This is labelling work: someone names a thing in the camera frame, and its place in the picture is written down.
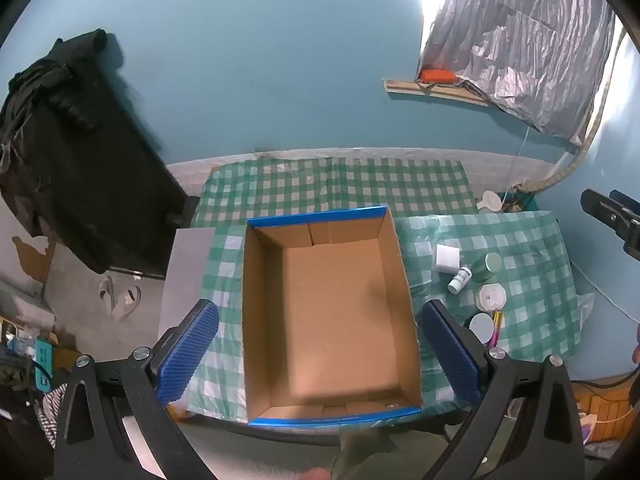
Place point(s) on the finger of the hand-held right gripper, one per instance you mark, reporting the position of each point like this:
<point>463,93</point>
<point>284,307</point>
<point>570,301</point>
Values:
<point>626,199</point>
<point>600,207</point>

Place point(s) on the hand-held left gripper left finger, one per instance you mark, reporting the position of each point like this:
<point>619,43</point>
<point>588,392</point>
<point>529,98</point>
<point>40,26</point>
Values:
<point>190,350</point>

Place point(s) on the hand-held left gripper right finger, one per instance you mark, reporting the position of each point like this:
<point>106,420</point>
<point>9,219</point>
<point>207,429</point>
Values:
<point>450,350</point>

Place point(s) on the pink and yellow pen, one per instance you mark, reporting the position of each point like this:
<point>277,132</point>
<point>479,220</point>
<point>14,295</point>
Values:
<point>496,330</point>

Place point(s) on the white blue-label pill bottle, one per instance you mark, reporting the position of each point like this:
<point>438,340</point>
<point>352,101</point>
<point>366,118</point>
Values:
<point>459,281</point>

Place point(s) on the green cylindrical tin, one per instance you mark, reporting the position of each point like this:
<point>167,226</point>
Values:
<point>486,270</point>

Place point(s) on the blue-edged cardboard box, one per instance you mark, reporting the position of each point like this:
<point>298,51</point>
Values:
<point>330,320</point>

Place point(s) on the white square box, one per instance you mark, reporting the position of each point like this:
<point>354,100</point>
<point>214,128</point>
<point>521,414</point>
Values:
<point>448,258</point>

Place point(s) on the light green checked plastic tablecloth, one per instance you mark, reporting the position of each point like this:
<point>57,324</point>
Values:
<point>530,280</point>

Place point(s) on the white plastic bag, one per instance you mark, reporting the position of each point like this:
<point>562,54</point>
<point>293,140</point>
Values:
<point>585,310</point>

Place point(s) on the white plastic funnel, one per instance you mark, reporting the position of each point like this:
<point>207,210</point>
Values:
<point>490,202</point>

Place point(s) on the teal carton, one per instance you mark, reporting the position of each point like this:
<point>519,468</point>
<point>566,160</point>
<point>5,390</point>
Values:
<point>45,362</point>

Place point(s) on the black white striped cloth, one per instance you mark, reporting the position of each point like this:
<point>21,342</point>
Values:
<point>52,415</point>

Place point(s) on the orange wooden crate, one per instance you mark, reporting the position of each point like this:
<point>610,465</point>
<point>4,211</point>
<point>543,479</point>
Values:
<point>602,410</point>

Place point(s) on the white foam box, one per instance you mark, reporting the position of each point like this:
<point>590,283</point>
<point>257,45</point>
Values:
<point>27,310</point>

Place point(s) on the silver foil curtain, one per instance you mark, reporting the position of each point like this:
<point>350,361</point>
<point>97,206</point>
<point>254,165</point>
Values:
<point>525,45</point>

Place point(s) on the dark green checked cloth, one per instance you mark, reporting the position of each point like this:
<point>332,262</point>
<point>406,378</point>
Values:
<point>340,185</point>

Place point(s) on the orange cylindrical object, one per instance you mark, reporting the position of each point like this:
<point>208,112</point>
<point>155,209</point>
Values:
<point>437,76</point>

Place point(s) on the black hanging clothing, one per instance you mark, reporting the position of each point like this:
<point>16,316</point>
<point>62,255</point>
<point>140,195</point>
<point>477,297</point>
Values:
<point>75,160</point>

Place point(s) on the wooden wall ledge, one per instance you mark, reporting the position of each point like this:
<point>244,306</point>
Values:
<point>445,93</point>

